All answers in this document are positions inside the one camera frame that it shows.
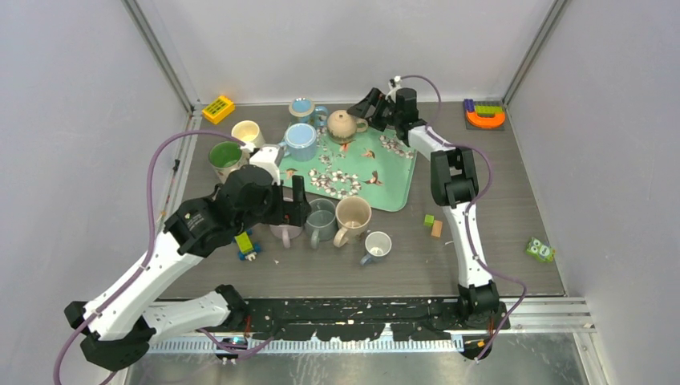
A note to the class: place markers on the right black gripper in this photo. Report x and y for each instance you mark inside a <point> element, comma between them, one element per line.
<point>373,99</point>

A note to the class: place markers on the yellow toy block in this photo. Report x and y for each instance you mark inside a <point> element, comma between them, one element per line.
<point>218,109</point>

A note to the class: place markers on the lilac mug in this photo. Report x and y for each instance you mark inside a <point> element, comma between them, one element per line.
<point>286,233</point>

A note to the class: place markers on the light blue mug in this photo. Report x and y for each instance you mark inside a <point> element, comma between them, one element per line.
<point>300,142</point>

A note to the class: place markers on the cream plain mug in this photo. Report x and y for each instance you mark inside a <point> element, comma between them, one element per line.
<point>248,131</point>

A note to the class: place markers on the cream floral mug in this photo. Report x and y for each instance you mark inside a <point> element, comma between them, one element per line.
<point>227,157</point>

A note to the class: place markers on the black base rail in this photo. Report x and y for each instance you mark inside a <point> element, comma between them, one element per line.
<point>357,319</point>

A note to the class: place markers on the tall floral mug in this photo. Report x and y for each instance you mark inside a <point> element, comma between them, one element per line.
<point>353,215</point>

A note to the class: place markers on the wooden block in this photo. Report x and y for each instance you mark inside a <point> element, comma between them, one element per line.
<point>436,228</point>

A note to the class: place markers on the green cube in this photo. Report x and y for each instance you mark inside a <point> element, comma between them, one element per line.
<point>428,220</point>

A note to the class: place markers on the orange and green toy stack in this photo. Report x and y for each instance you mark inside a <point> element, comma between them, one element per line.
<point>484,115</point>

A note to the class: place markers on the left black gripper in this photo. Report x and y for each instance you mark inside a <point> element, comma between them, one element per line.
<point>292,212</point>

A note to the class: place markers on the blue mug behind tray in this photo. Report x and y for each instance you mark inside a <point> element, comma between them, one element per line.
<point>303,110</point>

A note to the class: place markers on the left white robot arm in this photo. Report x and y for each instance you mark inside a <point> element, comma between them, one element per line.
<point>119,326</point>

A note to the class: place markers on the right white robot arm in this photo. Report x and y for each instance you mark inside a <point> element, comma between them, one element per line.
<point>454,186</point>

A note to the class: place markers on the toy brick car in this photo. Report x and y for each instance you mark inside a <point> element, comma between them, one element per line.
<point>247,249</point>

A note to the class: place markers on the green floral tray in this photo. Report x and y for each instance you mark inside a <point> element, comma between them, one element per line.
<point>375,166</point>

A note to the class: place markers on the beige teapot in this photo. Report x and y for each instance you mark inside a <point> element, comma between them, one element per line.
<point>342,127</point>

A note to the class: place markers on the small blue-grey cup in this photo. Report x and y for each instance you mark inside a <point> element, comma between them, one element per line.
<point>377,245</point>

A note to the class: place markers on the grey mug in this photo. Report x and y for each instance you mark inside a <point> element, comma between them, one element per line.
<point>321,225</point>

